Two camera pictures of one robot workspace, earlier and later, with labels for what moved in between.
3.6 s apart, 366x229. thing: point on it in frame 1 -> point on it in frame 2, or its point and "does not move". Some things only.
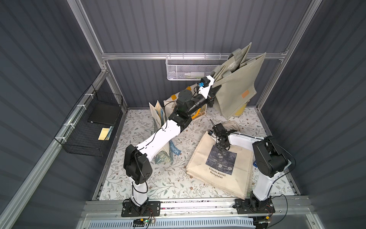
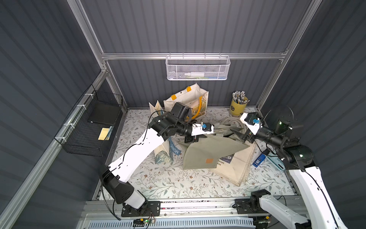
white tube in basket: (194, 75) does not move
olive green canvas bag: (236, 78) -> (205, 153)
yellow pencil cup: (239, 113) does not move
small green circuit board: (140, 222) does not move
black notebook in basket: (104, 112) does not move
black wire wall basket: (86, 130) does not move
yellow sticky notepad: (103, 133) does not move
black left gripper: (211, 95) -> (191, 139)
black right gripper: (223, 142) -> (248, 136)
